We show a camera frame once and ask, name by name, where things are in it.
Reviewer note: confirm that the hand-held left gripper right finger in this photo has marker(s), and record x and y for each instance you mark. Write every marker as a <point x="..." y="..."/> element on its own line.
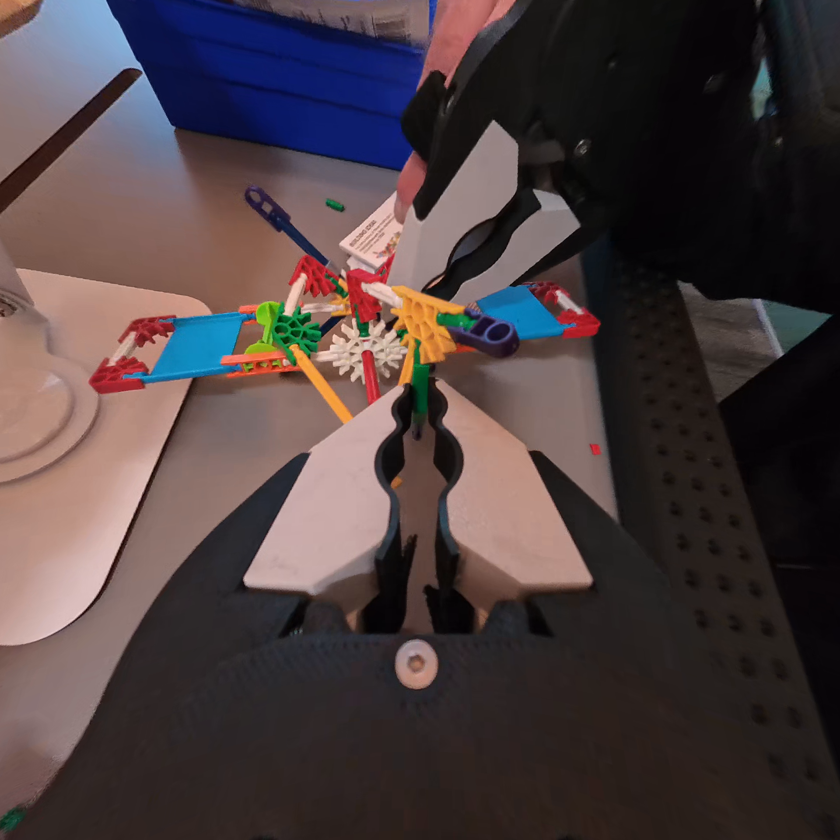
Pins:
<point x="518" y="518"/>

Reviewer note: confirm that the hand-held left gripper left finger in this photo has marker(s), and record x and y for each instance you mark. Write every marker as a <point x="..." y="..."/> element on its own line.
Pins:
<point x="321" y="518"/>

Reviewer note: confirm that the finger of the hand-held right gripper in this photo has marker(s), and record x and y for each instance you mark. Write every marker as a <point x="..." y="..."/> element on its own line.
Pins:
<point x="453" y="203"/>
<point x="538" y="236"/>

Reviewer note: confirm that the colourful construction toy airplane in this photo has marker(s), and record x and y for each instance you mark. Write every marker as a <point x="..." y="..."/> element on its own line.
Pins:
<point x="197" y="348"/>

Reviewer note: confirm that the person's right hand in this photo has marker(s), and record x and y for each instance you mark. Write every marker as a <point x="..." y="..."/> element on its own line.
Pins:
<point x="459" y="33"/>

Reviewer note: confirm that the white instruction booklet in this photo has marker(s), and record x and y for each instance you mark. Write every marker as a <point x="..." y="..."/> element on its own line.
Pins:
<point x="367" y="246"/>

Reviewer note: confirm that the blue plastic bin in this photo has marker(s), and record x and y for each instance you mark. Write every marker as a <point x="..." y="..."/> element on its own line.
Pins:
<point x="262" y="85"/>

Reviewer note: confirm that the white metal stand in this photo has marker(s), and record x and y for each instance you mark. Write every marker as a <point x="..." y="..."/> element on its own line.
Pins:
<point x="98" y="492"/>

